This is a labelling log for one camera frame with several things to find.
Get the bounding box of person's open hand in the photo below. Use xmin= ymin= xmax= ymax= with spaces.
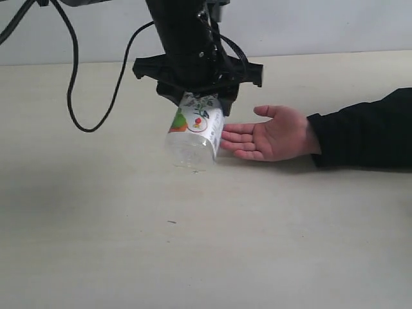
xmin=220 ymin=105 xmax=321 ymax=162

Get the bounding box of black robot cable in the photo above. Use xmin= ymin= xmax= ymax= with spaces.
xmin=0 ymin=0 xmax=155 ymax=133

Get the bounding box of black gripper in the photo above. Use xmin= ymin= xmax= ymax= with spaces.
xmin=133 ymin=54 xmax=263 ymax=117

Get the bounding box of clear floral label bottle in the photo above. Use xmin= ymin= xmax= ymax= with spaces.
xmin=165 ymin=92 xmax=225 ymax=171

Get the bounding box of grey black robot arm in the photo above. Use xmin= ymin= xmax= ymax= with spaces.
xmin=127 ymin=1 xmax=263 ymax=117

